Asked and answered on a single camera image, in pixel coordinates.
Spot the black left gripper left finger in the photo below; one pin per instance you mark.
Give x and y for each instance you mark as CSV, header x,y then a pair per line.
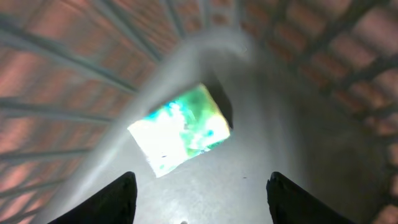
x,y
113,204

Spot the green tissue box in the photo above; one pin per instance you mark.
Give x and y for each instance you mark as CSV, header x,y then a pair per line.
x,y
190,124

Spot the dark grey plastic basket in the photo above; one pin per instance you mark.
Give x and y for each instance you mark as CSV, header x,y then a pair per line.
x,y
312,86

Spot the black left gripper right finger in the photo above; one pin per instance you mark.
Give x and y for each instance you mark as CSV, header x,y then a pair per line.
x,y
291,204

